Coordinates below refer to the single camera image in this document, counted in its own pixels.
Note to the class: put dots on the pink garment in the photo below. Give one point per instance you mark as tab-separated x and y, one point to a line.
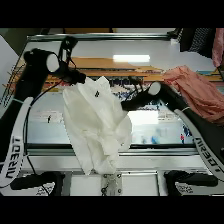
218	46

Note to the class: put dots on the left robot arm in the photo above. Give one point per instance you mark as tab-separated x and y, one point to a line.
31	80

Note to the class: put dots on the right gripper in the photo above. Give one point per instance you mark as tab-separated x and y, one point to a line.
135	101

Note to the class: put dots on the salmon garment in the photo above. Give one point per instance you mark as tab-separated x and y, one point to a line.
200	91

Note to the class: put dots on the white shirt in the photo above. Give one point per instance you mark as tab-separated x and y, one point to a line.
96	126

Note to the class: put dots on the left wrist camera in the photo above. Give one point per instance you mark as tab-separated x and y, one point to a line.
68	43

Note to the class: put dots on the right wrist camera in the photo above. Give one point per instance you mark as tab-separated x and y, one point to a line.
135	81

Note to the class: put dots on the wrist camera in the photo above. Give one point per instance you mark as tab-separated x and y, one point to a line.
135	81
68	43

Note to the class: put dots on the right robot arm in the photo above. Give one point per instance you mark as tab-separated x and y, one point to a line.
200	133

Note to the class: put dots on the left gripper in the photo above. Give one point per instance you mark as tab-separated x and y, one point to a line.
73	76

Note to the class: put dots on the black garment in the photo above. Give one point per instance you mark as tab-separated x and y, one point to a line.
187	38

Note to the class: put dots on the grey checked garment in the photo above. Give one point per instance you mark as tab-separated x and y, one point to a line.
204	40

